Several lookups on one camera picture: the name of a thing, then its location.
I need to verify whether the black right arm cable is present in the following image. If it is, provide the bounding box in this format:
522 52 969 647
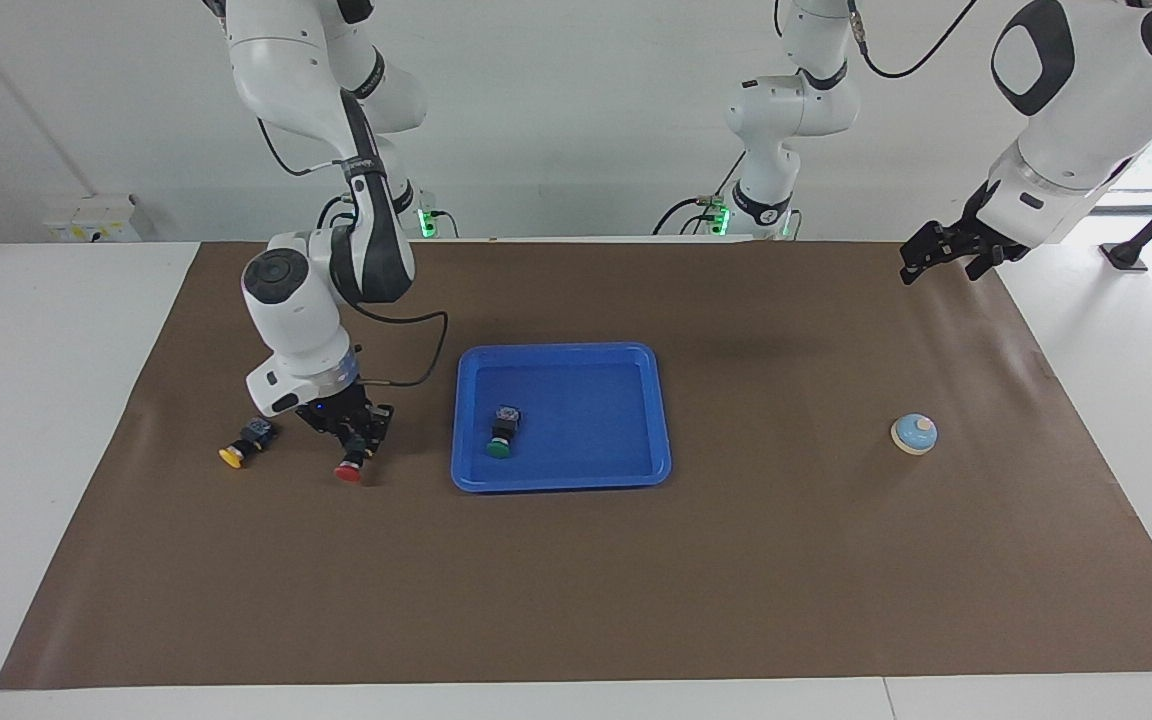
256 115 450 389

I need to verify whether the green push button switch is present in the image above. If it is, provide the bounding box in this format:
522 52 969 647
484 405 524 461

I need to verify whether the black left base cable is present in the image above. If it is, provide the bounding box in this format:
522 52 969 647
652 150 749 237

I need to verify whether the blue plastic tray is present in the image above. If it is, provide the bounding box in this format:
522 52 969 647
450 342 673 494

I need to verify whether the light blue desk bell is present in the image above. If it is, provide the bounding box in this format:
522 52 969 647
889 412 938 456

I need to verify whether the white wall socket box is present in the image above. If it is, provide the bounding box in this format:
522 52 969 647
43 194 143 243

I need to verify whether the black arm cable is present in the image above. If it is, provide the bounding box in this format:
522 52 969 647
256 115 450 389
844 0 982 79

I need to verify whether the brown table mat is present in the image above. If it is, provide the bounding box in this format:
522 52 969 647
0 240 1152 691

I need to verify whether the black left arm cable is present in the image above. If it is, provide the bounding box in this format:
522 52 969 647
844 0 982 79

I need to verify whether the yellow push button switch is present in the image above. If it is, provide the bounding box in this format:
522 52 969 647
218 416 279 470

